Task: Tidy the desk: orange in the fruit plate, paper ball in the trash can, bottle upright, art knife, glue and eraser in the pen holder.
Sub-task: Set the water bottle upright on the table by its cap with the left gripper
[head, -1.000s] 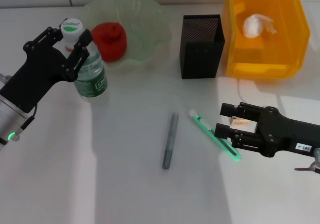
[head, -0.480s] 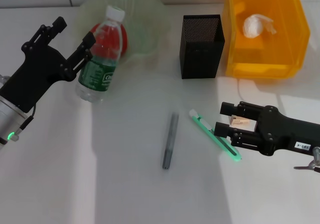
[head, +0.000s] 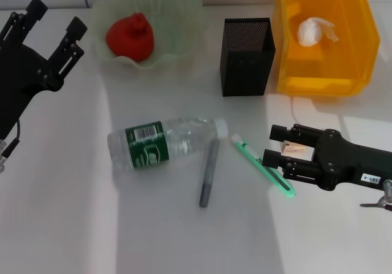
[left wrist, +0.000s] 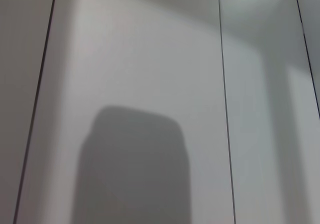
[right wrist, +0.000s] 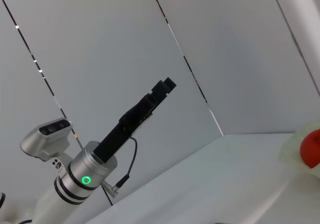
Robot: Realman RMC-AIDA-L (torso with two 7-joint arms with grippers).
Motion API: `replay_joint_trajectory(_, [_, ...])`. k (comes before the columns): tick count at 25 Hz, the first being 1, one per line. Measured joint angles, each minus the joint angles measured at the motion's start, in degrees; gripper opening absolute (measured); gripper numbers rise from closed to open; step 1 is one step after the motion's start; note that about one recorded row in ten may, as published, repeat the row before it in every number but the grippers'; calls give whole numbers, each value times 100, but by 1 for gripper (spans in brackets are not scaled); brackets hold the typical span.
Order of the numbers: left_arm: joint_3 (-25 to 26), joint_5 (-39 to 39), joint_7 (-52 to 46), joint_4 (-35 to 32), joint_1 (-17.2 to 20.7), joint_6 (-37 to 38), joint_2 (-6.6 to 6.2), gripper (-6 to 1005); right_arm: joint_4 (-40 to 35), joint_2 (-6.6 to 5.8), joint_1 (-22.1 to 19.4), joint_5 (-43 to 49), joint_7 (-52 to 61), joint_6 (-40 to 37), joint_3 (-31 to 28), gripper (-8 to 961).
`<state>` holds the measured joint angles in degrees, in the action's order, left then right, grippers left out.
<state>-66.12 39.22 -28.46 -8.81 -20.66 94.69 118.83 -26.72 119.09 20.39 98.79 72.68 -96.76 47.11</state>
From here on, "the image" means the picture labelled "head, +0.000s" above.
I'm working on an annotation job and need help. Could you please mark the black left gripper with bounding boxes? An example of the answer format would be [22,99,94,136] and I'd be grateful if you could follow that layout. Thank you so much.
[0,0,88,140]

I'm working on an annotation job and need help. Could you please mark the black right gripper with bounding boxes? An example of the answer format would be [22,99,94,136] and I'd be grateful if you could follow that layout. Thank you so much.
[262,123,392,192]

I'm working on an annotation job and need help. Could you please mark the small beige eraser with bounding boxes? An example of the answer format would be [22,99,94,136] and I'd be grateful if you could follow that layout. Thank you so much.
[281,140,307,156]

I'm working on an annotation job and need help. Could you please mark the green utility knife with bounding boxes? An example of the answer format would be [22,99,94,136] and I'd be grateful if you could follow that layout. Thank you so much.
[231,134,297,199]

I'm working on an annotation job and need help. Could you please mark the grey pen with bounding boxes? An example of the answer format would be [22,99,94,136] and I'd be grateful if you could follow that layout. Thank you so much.
[198,137,221,208]

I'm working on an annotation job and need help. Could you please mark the clear bottle with green label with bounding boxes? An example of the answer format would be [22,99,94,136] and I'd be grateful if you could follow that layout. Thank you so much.
[107,116,229,172]

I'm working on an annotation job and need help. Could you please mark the white paper ball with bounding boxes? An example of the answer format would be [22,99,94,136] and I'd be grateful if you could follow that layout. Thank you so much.
[297,17,339,47]

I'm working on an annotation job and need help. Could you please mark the black mesh pen holder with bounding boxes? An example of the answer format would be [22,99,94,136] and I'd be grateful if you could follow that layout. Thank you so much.
[219,17,276,97]

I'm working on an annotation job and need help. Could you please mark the pale green glass fruit bowl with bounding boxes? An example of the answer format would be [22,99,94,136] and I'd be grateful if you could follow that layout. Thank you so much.
[91,0,205,70]

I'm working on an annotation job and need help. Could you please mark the yellow plastic bin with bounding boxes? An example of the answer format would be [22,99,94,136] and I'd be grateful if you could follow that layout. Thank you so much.
[273,0,381,97]

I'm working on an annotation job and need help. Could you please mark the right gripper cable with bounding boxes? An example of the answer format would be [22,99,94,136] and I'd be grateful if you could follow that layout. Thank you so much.
[360,178,392,212]

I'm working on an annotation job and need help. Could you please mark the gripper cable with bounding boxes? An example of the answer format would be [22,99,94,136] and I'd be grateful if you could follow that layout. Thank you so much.
[360,178,392,212]
[0,119,22,174]

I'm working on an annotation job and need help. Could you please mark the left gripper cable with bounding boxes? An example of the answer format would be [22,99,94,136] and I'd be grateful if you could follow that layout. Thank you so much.
[0,119,22,174]

